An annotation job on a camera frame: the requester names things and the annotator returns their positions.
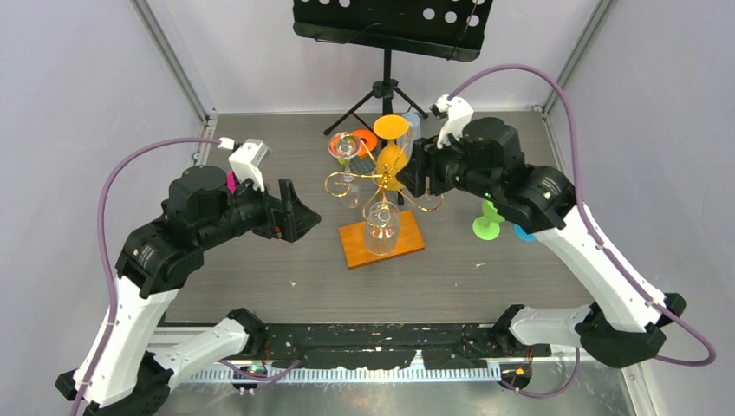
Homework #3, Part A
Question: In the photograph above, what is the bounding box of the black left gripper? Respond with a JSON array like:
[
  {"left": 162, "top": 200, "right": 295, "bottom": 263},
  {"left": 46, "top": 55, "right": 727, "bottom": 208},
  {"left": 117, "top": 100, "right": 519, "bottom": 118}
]
[{"left": 199, "top": 168, "right": 322, "bottom": 249}]

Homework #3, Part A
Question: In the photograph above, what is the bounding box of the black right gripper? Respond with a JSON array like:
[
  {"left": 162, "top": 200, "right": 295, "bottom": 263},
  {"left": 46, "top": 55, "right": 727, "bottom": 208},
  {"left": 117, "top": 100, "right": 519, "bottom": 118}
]
[{"left": 394, "top": 127, "right": 498, "bottom": 203}]

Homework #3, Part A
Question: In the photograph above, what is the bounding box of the gold wire wine glass rack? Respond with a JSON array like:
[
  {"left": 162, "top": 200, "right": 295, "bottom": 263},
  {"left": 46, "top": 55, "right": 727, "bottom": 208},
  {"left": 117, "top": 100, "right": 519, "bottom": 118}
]
[{"left": 324, "top": 133, "right": 444, "bottom": 270}]

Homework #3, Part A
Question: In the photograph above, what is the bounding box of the pink wine glass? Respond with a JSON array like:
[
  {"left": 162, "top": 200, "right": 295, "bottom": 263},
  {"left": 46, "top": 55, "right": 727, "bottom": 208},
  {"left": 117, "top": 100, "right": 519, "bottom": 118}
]
[{"left": 226, "top": 172, "right": 237, "bottom": 194}]

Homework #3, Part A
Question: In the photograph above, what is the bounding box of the green wine glass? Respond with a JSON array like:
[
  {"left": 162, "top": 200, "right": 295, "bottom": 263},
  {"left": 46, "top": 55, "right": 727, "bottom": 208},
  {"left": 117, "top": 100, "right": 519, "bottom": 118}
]
[{"left": 472, "top": 200, "right": 505, "bottom": 241}]

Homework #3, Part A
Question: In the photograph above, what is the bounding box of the blue wine glass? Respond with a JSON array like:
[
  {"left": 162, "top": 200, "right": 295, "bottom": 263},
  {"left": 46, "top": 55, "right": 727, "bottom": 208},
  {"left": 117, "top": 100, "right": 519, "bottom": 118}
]
[{"left": 513, "top": 224, "right": 537, "bottom": 242}]

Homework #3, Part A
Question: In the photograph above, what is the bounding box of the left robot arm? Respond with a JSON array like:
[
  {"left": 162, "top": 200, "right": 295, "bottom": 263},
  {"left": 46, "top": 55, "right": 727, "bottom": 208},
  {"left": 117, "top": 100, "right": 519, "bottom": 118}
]
[{"left": 55, "top": 166, "right": 321, "bottom": 415}]

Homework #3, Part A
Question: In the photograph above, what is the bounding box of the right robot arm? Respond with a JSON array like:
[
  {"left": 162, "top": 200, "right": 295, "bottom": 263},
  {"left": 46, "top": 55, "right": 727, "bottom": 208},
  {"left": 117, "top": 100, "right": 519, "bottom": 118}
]
[{"left": 397, "top": 117, "right": 669, "bottom": 368}]

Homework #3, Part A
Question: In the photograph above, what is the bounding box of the orange wine glass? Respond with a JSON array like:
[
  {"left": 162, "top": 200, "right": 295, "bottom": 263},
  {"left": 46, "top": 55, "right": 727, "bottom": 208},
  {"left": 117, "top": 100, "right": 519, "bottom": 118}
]
[{"left": 373, "top": 114, "right": 410, "bottom": 191}]

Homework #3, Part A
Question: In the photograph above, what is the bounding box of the clear wine glass front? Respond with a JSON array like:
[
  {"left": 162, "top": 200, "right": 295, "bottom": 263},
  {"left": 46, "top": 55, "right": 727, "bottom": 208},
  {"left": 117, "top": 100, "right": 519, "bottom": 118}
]
[{"left": 364, "top": 201, "right": 400, "bottom": 256}]

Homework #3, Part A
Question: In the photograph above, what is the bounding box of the clear wine glass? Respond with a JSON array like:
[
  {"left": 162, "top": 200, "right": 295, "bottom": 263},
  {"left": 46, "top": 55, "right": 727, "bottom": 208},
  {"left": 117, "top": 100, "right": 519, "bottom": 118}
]
[
  {"left": 325, "top": 133, "right": 361, "bottom": 209},
  {"left": 364, "top": 201, "right": 400, "bottom": 256}
]

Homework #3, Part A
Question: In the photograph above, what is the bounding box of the clear wine glass back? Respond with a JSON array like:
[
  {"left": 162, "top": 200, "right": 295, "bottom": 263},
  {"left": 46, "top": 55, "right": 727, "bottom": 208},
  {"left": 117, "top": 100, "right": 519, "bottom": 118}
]
[{"left": 325, "top": 133, "right": 361, "bottom": 209}]

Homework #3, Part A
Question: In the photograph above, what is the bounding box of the grey building plate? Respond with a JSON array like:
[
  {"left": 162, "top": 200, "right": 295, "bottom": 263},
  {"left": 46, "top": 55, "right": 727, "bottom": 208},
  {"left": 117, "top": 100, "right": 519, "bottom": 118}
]
[{"left": 348, "top": 156, "right": 375, "bottom": 175}]

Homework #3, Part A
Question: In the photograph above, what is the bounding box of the black music stand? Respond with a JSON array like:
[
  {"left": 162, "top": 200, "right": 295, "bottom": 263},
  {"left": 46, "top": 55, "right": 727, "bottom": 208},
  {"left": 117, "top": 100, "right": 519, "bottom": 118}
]
[{"left": 291, "top": 0, "right": 494, "bottom": 135}]

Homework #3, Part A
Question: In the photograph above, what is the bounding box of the orange ring toy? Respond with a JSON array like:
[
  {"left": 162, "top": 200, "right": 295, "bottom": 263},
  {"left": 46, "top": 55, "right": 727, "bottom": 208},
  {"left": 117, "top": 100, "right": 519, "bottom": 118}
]
[{"left": 352, "top": 129, "right": 378, "bottom": 159}]

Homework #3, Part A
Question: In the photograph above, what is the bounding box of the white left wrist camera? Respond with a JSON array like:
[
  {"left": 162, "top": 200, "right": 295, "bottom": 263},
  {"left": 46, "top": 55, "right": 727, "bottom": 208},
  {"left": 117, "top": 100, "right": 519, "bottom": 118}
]
[{"left": 228, "top": 139, "right": 270, "bottom": 192}]

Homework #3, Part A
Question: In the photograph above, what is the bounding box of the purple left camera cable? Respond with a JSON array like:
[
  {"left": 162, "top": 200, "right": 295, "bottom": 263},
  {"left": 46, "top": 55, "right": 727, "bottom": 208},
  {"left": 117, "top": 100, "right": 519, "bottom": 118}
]
[{"left": 68, "top": 136, "right": 234, "bottom": 416}]

